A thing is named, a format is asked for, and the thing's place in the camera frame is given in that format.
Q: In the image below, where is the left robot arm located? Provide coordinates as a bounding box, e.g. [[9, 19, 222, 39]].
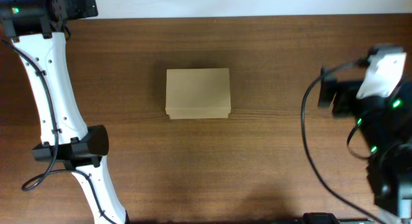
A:
[[1, 0, 129, 223]]

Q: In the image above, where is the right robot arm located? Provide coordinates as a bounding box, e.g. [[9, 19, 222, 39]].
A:
[[300, 66, 411, 223]]

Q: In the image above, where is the brown cardboard box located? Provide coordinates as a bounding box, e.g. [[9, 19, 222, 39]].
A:
[[165, 68, 231, 120]]

